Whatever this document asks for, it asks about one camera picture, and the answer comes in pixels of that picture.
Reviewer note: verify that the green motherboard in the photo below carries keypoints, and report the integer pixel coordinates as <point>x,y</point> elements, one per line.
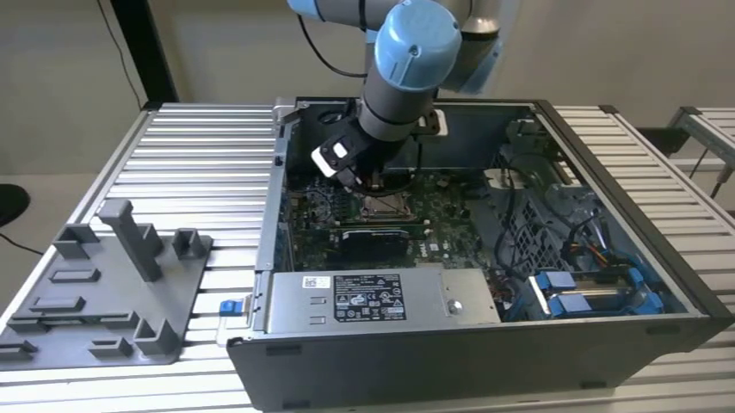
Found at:
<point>448,241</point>

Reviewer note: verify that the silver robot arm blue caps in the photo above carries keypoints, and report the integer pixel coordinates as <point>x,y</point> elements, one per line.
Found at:
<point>396,112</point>

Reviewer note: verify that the black vertical post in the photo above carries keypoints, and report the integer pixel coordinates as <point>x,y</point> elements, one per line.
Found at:
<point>143,51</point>

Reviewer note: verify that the small blue clip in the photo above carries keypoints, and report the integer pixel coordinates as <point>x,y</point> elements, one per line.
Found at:
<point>230,307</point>

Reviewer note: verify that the CPU chip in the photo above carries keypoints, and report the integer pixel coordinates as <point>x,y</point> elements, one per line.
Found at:
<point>386,204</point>

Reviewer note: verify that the CPU socket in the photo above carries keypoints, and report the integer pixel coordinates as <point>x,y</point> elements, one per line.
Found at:
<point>383,204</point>

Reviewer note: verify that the blue disk carrier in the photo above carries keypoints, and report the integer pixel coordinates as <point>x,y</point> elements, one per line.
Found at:
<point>558,279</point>
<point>570,305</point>

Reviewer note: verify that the black RAM slot bank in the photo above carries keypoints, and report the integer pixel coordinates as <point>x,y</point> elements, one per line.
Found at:
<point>382,222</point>

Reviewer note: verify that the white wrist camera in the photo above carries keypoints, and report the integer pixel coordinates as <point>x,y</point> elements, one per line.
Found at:
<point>330,161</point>

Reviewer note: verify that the grey plastic parts rack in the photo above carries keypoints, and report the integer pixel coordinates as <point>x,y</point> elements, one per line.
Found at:
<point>115,301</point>

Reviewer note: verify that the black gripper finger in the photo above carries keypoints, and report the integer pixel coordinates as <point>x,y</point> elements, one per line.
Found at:
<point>374,180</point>

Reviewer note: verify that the black round chair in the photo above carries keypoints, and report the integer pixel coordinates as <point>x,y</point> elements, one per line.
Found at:
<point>12,204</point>

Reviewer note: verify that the black PC case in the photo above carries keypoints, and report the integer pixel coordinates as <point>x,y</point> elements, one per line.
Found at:
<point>459,365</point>

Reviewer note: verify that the grey metal drive cage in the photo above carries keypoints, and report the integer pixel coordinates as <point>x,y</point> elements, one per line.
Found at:
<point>528,223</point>

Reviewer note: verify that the black box under table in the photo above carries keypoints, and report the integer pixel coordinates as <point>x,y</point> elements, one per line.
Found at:
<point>663,139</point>

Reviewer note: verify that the black graphics card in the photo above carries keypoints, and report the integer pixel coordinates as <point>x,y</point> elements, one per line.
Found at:
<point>374,247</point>

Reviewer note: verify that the blue plastic bay bracket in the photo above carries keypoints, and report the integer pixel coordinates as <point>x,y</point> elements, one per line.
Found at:
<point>646,292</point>

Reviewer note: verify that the silver power supply unit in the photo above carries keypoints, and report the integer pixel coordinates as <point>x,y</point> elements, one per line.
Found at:
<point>436,297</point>

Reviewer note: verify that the metal slat side table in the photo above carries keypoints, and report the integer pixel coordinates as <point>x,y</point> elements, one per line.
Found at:
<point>708,129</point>

